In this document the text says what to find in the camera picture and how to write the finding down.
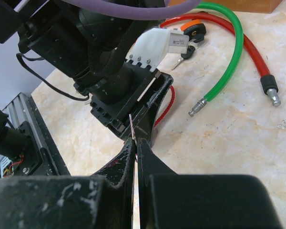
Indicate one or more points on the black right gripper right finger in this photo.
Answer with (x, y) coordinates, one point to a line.
(168, 200)

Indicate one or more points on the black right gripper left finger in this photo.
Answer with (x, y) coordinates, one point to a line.
(103, 200)

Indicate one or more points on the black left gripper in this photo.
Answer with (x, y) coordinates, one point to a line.
(132, 91)

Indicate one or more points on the small silver key pair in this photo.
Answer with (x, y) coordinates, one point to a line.
(132, 127)

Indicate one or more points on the black head key bunch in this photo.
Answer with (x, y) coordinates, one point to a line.
(192, 47)

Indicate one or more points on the orange black padlock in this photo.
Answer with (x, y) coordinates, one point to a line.
(193, 28)

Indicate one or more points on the red cable lock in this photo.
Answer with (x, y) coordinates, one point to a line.
(233, 25)

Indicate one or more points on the green cable lock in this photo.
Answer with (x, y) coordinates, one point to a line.
(205, 79)

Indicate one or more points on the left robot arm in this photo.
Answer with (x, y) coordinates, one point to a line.
(92, 49)

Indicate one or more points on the wooden compartment tray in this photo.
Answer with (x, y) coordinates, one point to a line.
(254, 6)

